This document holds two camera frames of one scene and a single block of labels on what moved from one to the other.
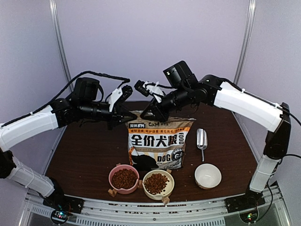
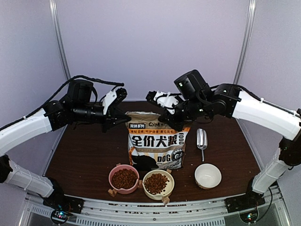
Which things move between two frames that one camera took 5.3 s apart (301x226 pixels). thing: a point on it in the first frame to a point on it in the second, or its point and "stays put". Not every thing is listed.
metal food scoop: x=201 y=140 stays put
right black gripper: x=156 y=110 to x=165 y=116
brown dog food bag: x=156 y=145 stays put
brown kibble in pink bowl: x=124 y=178 stays put
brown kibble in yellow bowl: x=155 y=183 stays put
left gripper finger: x=123 y=111 to x=118 y=113
